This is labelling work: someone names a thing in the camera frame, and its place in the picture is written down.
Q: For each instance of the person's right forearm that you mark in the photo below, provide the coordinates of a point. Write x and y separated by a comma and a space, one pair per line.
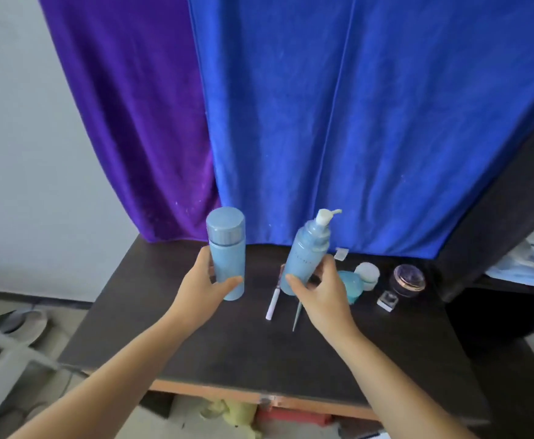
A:
395, 388

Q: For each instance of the light blue plastic bag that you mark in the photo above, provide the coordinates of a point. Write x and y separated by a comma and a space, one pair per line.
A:
527, 262

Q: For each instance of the purple lidded cream jar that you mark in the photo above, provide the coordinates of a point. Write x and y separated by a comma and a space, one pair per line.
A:
407, 280

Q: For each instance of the white lidded jar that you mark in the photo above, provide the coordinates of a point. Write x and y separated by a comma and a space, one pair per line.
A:
368, 274

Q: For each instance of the person's left thumb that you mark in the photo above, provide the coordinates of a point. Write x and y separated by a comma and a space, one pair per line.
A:
228, 285

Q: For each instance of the teal cosmetic pencil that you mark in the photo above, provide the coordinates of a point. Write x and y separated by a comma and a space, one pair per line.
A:
297, 316

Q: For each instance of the red box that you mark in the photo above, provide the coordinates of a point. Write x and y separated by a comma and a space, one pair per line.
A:
294, 416

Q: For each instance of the black table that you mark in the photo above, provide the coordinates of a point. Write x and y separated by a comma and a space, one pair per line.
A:
267, 342

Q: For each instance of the person's left forearm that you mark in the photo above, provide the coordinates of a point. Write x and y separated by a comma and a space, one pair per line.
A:
106, 384

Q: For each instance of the light blue pump bottle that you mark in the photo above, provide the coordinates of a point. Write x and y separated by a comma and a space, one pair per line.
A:
307, 253

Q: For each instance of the black cabinet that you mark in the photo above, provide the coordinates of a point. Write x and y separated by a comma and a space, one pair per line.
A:
504, 269

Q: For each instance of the person's right hand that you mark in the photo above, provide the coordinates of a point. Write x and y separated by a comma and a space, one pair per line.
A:
326, 301

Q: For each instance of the yellow cloth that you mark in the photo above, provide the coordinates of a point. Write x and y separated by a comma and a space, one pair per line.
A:
235, 413

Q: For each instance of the purple cloth curtain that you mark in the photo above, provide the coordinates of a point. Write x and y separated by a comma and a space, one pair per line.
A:
138, 114

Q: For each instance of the small white sachet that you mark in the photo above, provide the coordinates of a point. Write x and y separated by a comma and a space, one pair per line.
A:
341, 254

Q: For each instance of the person's right thumb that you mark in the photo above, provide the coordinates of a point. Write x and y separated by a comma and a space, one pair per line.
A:
299, 288

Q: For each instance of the blue cloth curtain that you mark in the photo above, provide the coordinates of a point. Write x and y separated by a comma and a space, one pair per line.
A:
367, 118

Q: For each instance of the light blue capped bottle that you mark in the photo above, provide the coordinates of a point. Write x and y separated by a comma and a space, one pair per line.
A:
227, 253

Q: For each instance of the white cosmetic pen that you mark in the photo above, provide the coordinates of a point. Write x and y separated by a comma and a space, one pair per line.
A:
273, 306

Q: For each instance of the teal round jar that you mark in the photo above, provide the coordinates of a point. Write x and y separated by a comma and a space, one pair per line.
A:
352, 286

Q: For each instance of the grey plastic chair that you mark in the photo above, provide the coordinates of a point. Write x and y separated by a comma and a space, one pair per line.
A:
6, 361

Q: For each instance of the small clear square bottle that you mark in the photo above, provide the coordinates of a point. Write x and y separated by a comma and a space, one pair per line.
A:
387, 300

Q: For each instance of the person's left hand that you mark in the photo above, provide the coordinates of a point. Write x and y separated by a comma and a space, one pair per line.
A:
198, 292

